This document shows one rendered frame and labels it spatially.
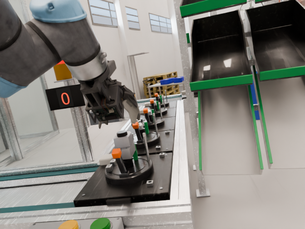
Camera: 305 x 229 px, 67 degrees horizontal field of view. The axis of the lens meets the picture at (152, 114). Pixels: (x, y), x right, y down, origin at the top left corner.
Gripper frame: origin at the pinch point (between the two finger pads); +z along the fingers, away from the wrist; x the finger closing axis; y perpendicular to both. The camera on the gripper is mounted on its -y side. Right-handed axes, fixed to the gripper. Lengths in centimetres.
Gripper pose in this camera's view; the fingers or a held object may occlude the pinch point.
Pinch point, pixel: (122, 117)
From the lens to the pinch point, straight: 64.7
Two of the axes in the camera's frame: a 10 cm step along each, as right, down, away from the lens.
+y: 0.3, 7.9, -6.1
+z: 2.1, 5.9, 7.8
